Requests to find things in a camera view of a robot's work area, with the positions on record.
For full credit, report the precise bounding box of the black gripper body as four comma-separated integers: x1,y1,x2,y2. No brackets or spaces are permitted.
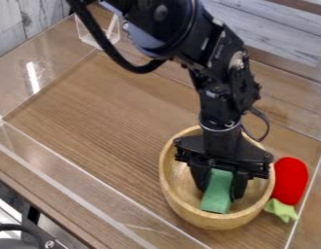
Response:
172,126,274,179

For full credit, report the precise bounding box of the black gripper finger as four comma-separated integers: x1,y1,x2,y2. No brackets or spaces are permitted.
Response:
231,171,249,200
189,163,211,192

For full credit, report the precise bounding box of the green rectangular block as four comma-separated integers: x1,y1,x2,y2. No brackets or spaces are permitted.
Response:
201,169,233,214

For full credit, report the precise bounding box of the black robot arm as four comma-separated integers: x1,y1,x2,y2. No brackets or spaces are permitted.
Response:
68,0,272,200

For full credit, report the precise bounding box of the brown wooden bowl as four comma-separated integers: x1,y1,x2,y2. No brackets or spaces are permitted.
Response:
159,125,275,231

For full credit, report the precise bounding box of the red plush strawberry toy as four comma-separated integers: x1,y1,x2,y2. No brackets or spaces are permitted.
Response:
263,157,308,223

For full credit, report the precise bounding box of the black metal stand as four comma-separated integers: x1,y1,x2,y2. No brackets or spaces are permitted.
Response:
21,203,68,249

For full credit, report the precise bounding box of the clear acrylic corner bracket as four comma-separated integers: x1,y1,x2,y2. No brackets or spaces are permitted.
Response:
74,15,120,50

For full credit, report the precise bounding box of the black cable loop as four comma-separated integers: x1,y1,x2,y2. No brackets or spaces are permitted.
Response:
0,222,37,249

